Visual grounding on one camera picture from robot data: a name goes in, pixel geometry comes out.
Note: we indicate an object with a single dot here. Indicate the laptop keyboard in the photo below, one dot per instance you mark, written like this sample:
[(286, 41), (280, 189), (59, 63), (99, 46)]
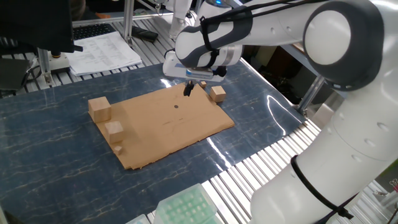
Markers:
[(93, 31)]

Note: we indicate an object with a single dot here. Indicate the large wooden cube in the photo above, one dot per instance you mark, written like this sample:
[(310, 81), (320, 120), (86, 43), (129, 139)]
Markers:
[(99, 110)]

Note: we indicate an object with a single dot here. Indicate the white plastic column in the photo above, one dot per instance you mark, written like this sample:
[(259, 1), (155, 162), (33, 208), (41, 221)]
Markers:
[(180, 18)]

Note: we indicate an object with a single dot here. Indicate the aluminium frame leg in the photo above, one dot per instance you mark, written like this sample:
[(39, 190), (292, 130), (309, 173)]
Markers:
[(311, 93)]

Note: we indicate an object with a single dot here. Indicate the large black monitor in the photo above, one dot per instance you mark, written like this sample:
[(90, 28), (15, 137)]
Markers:
[(34, 21)]

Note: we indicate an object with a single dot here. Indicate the short aluminium profile post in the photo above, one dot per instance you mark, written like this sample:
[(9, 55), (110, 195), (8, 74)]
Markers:
[(44, 62)]

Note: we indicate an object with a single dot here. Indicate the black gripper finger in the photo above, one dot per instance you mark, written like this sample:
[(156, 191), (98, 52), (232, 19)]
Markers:
[(186, 91), (191, 85)]

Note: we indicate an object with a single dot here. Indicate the printed paper stack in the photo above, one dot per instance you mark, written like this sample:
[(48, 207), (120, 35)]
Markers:
[(102, 53)]

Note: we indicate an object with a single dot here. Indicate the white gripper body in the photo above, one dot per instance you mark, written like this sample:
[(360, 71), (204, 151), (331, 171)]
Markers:
[(171, 67)]

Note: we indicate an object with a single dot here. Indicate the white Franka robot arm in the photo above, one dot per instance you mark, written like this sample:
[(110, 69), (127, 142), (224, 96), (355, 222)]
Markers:
[(357, 124)]

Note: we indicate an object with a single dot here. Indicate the brown cardboard sheet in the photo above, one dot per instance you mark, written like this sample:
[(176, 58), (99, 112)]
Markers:
[(174, 130)]

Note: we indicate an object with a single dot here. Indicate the small wooden cube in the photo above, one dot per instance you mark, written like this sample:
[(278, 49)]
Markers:
[(117, 150), (203, 84)]

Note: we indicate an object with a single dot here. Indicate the thin black band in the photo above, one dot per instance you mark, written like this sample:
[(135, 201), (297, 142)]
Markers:
[(311, 193)]

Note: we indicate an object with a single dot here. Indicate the white button box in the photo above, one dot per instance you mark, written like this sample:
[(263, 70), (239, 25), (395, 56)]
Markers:
[(60, 63)]

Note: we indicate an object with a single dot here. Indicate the medium wooden cube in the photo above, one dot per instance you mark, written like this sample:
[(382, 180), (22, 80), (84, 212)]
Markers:
[(217, 94), (114, 132)]

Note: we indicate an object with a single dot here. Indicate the aluminium profile bar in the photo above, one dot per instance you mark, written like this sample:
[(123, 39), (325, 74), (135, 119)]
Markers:
[(102, 19)]

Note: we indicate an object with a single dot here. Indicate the black remote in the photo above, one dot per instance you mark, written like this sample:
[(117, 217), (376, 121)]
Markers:
[(144, 33)]

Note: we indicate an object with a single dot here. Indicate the green pipette tip box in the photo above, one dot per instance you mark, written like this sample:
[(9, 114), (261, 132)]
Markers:
[(186, 208)]

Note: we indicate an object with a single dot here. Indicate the grey wrist mount plate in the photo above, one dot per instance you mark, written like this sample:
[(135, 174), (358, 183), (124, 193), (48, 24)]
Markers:
[(199, 73)]

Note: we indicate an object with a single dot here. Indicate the dark grey box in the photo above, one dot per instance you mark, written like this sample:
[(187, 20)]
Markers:
[(14, 73)]

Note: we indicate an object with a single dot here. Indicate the grey metal shelf rail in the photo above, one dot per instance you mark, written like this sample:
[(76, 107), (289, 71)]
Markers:
[(292, 53)]

